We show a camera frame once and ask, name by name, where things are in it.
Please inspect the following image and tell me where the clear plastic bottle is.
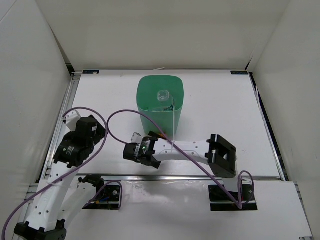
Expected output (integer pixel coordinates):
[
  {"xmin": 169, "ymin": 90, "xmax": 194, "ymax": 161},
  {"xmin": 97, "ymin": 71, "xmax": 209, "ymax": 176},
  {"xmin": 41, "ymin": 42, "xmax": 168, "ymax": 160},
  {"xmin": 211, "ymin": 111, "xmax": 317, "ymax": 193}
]
[{"xmin": 150, "ymin": 90, "xmax": 175, "ymax": 112}]

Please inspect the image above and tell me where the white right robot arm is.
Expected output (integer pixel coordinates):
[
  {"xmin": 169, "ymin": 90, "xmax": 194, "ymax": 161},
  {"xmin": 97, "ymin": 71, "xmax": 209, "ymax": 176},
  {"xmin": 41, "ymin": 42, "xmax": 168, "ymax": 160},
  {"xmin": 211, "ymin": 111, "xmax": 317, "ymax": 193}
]
[{"xmin": 123, "ymin": 133, "xmax": 237, "ymax": 179}]

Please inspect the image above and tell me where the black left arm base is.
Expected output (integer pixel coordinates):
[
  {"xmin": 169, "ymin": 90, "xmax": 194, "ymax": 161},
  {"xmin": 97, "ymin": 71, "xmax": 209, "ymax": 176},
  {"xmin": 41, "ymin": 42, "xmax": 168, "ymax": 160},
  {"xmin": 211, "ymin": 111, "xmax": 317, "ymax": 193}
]
[{"xmin": 78, "ymin": 174, "xmax": 123, "ymax": 210}]

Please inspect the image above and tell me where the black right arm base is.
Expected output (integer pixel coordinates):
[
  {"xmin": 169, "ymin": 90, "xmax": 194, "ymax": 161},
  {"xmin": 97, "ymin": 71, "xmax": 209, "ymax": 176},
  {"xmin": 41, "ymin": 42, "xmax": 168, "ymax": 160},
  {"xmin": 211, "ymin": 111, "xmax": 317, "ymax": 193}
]
[{"xmin": 207, "ymin": 183, "xmax": 258, "ymax": 211}]

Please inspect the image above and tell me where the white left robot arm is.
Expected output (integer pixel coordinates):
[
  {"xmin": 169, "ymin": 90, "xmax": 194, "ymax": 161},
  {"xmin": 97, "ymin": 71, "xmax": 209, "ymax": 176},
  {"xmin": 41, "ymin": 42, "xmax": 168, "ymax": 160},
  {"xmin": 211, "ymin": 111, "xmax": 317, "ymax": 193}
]
[{"xmin": 14, "ymin": 109, "xmax": 108, "ymax": 240}]

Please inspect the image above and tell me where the green plastic bin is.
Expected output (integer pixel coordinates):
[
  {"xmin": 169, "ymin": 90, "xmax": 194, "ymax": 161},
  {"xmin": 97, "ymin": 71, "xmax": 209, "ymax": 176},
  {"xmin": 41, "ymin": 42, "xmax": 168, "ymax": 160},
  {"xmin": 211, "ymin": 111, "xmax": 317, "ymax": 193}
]
[{"xmin": 136, "ymin": 75, "xmax": 184, "ymax": 138}]

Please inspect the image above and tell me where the blue corner label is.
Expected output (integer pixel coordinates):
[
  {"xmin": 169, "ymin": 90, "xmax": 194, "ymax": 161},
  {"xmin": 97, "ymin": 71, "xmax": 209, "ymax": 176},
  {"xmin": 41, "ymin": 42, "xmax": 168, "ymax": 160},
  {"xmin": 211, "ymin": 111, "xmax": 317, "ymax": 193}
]
[
  {"xmin": 230, "ymin": 70, "xmax": 249, "ymax": 75},
  {"xmin": 82, "ymin": 69, "xmax": 100, "ymax": 75}
]

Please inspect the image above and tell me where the blue right corner label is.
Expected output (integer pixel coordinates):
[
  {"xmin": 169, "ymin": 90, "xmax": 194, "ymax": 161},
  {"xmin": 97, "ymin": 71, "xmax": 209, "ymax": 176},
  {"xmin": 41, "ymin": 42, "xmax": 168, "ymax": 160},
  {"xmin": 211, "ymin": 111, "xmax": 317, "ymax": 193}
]
[{"xmin": 230, "ymin": 70, "xmax": 249, "ymax": 75}]

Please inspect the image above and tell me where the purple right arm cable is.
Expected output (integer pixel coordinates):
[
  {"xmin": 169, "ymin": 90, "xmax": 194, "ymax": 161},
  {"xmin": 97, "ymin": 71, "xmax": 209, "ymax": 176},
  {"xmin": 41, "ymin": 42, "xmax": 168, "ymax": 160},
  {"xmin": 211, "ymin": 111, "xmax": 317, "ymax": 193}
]
[{"xmin": 106, "ymin": 109, "xmax": 256, "ymax": 210}]

